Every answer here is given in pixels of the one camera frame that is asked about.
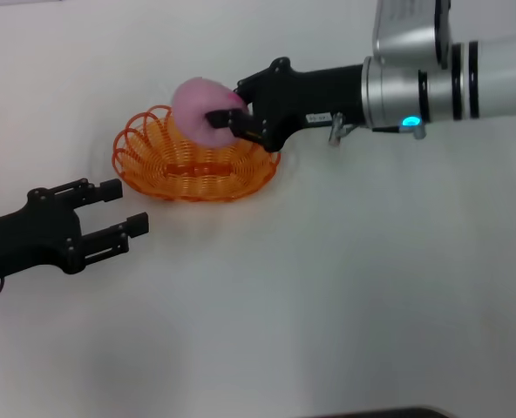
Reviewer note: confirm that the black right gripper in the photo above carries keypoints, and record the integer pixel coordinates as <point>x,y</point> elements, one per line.
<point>310,96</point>

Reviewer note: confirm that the dark rounded robot base edge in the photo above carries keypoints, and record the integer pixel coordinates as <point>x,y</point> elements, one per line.
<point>393,413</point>

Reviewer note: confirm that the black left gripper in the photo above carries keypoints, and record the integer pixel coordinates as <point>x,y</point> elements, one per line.
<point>35,237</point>

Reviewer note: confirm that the pink peach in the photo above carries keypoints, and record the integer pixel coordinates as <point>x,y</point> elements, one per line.
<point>201,100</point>

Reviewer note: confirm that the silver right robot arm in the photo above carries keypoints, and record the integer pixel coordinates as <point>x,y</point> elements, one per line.
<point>415,87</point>

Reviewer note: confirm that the small metal connector stub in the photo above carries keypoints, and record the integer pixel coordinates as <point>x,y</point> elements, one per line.
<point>337,128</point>

